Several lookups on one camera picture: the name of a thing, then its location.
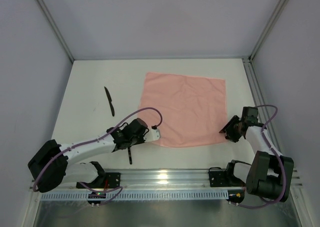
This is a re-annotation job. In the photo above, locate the pink satin napkin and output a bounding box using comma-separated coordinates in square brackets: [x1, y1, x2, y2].
[138, 72, 228, 148]

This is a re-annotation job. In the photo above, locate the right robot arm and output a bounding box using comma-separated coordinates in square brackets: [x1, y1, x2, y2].
[220, 106, 294, 205]

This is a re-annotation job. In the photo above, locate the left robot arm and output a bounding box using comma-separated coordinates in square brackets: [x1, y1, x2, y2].
[27, 118, 161, 193]

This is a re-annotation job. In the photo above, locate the black knife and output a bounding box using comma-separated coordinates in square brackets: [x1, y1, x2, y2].
[104, 86, 115, 117]

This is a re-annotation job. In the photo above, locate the left controller board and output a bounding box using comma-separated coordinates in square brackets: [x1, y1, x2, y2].
[87, 192, 106, 206]

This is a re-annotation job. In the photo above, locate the controller board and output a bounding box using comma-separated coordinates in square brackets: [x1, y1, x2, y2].
[87, 192, 106, 206]
[226, 190, 245, 204]

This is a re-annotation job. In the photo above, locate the right controller board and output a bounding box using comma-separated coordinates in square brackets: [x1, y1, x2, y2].
[226, 190, 245, 204]

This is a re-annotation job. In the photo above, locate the silver fork black handle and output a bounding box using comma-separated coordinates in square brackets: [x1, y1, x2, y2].
[127, 147, 133, 165]

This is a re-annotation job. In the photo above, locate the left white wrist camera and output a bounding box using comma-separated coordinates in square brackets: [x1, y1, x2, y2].
[143, 128, 161, 143]

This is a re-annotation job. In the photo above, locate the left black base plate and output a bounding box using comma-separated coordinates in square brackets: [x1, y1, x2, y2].
[75, 172, 121, 189]

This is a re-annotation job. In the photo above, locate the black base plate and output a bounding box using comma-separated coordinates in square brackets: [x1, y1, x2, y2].
[75, 172, 121, 189]
[208, 167, 246, 188]

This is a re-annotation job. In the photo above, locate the right side aluminium rail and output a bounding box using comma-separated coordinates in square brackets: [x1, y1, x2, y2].
[242, 57, 284, 152]

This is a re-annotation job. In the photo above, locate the aluminium rail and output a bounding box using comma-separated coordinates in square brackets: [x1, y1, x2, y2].
[29, 168, 303, 192]
[242, 57, 284, 152]

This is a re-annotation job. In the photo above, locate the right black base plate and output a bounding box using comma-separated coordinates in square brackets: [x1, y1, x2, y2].
[208, 167, 246, 188]

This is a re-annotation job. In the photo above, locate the aluminium front rail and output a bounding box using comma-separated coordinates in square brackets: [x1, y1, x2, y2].
[29, 168, 303, 192]

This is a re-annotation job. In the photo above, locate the grey slotted cable duct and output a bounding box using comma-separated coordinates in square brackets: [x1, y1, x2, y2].
[40, 189, 228, 201]

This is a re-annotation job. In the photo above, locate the right corner frame post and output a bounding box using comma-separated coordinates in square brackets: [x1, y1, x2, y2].
[248, 0, 290, 62]

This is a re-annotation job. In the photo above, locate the corner frame post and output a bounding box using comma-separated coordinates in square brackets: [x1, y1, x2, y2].
[35, 0, 75, 64]
[248, 0, 290, 62]

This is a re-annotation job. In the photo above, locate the left corner frame post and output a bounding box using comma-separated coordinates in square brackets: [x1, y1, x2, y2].
[35, 0, 75, 64]

